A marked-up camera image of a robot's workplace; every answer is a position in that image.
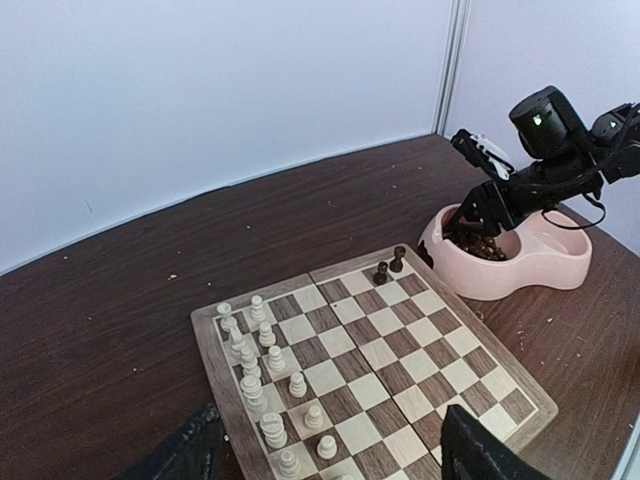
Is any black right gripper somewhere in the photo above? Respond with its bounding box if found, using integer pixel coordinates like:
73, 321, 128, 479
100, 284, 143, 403
443, 86, 639, 237

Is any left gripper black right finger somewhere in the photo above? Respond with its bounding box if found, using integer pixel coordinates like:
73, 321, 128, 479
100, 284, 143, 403
441, 404, 549, 480

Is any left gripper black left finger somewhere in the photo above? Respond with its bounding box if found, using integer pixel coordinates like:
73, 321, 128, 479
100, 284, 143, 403
115, 403, 223, 479

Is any dark pawn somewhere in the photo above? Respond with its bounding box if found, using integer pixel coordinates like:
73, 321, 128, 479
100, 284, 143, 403
372, 261, 389, 286

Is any dark chess piece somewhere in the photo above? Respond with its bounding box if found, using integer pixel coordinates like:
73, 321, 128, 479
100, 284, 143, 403
389, 245, 406, 273

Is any white chess pieces row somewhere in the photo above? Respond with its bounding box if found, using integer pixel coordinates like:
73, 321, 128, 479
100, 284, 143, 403
211, 286, 354, 479

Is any dark chess pieces pile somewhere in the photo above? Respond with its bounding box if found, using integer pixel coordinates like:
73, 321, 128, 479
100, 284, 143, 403
450, 232, 507, 261

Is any wooden chess board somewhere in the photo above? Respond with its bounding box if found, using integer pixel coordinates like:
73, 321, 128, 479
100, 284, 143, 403
191, 249, 558, 479

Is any pink plastic double bowl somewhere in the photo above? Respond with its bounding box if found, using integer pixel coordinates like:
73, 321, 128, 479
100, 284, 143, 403
418, 204, 593, 301

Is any aluminium frame post right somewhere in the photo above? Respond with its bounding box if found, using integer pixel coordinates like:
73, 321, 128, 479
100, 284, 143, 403
433, 0, 471, 136

